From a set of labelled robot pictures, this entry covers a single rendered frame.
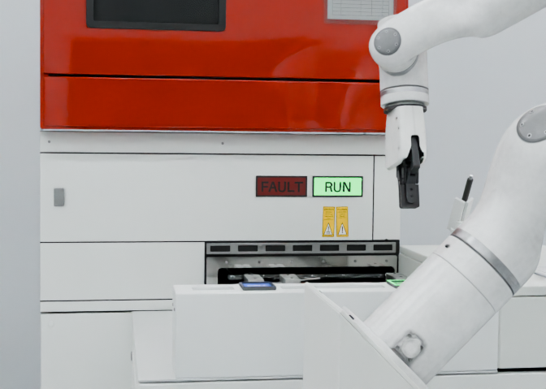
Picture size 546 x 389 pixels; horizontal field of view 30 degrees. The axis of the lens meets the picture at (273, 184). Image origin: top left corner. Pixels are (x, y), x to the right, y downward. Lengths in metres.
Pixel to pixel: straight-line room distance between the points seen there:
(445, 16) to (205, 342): 0.66
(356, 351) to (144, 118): 1.06
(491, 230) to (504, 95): 2.65
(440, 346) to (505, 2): 0.64
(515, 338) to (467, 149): 2.23
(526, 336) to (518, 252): 0.43
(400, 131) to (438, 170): 2.23
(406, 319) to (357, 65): 1.00
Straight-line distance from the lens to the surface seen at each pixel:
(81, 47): 2.20
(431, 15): 1.68
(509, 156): 1.39
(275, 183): 2.27
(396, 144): 1.71
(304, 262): 2.29
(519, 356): 1.80
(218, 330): 1.66
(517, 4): 1.74
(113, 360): 2.30
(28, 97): 3.74
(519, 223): 1.38
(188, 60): 2.20
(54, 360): 2.30
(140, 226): 2.25
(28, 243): 3.76
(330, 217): 2.30
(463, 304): 1.37
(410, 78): 1.74
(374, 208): 2.33
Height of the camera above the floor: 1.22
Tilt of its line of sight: 3 degrees down
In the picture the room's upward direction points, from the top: 1 degrees clockwise
